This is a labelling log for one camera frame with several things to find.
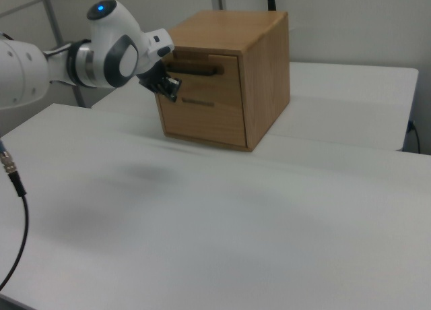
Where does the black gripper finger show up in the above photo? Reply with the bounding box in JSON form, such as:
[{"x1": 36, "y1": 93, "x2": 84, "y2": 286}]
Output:
[
  {"x1": 159, "y1": 87, "x2": 178, "y2": 104},
  {"x1": 167, "y1": 76, "x2": 183, "y2": 96}
]

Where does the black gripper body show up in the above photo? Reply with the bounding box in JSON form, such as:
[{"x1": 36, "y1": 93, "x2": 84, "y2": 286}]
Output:
[{"x1": 137, "y1": 61, "x2": 170, "y2": 96}]

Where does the wooden drawer with bar handle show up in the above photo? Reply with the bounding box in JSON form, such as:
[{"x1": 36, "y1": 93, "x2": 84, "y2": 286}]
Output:
[{"x1": 160, "y1": 51, "x2": 242, "y2": 106}]

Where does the wooden drawer cabinet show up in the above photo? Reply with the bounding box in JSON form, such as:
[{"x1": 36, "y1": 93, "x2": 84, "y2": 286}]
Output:
[{"x1": 163, "y1": 9, "x2": 291, "y2": 153}]

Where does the black bar drawer handle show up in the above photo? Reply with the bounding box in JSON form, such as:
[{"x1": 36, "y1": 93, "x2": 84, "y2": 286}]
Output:
[{"x1": 164, "y1": 61, "x2": 225, "y2": 78}]

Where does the wooden drawer with slot handle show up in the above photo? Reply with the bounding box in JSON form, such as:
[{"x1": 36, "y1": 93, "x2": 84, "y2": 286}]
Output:
[{"x1": 155, "y1": 93, "x2": 248, "y2": 148}]

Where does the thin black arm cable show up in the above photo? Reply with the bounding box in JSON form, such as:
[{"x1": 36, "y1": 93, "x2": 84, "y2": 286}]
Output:
[{"x1": 0, "y1": 32, "x2": 72, "y2": 57}]

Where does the slanted grey metal frame post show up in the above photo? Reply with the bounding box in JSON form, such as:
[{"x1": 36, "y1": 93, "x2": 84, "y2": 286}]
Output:
[{"x1": 37, "y1": 0, "x2": 86, "y2": 108}]

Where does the black cable with metal connector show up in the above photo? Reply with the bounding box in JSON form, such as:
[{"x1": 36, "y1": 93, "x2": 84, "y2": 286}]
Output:
[{"x1": 0, "y1": 138, "x2": 30, "y2": 290}]

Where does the black cable at table edge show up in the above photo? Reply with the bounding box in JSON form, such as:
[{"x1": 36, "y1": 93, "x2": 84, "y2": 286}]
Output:
[{"x1": 407, "y1": 120, "x2": 422, "y2": 154}]

